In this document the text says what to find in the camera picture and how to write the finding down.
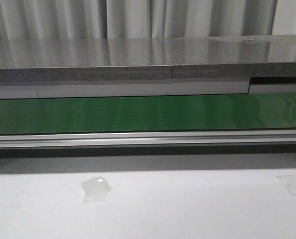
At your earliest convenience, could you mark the grey conveyor back guard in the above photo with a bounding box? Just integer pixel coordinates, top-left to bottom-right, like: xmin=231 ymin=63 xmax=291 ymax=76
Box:
xmin=0 ymin=77 xmax=296 ymax=99

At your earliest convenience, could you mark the green conveyor belt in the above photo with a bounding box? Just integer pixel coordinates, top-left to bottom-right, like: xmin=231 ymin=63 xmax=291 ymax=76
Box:
xmin=0 ymin=93 xmax=296 ymax=135

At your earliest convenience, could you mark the clear tape patch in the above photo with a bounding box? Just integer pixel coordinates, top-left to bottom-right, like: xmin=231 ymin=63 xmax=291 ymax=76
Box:
xmin=276 ymin=175 xmax=296 ymax=196
xmin=81 ymin=176 xmax=112 ymax=204

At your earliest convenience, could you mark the clear tape patch right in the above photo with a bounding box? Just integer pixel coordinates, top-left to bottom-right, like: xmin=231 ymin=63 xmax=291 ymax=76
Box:
xmin=276 ymin=175 xmax=296 ymax=196

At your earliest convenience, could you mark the clear tape patch left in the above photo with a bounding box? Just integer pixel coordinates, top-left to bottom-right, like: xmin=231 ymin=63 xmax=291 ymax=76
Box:
xmin=81 ymin=176 xmax=112 ymax=204

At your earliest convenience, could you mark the aluminium conveyor front rail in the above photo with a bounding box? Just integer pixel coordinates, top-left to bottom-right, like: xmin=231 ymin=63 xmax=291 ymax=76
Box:
xmin=0 ymin=129 xmax=296 ymax=149

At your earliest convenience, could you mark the white pleated curtain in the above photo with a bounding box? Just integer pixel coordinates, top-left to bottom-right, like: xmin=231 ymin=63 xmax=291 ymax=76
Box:
xmin=0 ymin=0 xmax=296 ymax=40

